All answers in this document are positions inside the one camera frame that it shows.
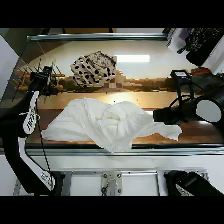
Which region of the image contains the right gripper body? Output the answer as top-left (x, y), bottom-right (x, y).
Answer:
top-left (152, 107), bottom-right (183, 126)

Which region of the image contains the white long-sleeved shirt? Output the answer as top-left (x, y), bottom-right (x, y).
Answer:
top-left (41, 97), bottom-right (184, 154)

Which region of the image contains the heap of clothes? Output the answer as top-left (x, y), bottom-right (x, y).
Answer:
top-left (162, 27), bottom-right (224, 68)

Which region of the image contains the beige black-spotted garment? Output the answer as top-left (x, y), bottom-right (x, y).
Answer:
top-left (69, 50), bottom-right (118, 89)

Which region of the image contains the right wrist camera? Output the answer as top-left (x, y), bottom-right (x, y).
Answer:
top-left (170, 69), bottom-right (194, 105)

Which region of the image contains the silver frame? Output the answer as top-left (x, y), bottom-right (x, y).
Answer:
top-left (12, 32), bottom-right (224, 197)

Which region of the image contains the black cable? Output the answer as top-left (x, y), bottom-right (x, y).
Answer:
top-left (34, 95), bottom-right (53, 175)

